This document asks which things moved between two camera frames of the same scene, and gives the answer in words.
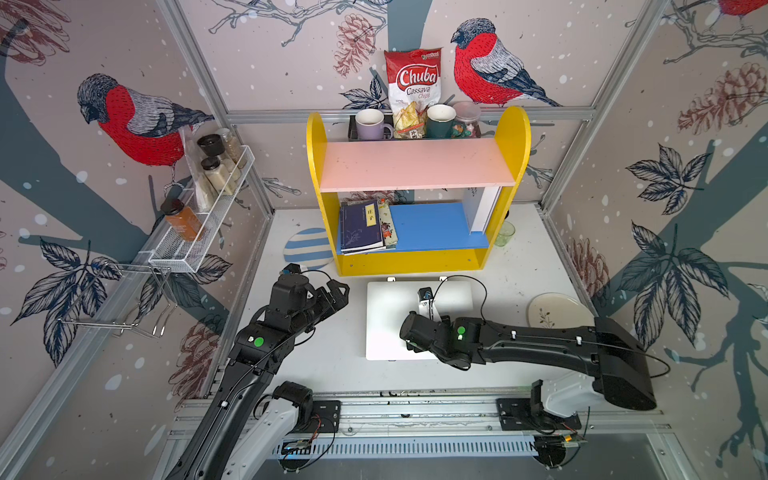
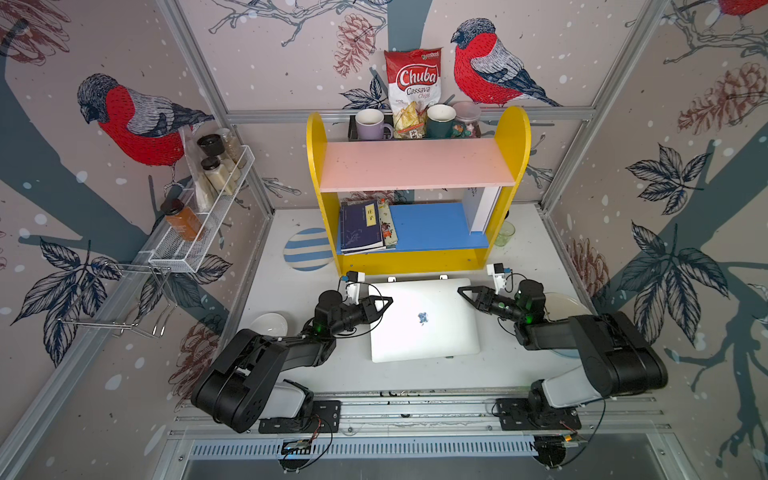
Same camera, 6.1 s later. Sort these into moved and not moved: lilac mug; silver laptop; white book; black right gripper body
Moved: black right gripper body
Not moved: white book; lilac mug; silver laptop
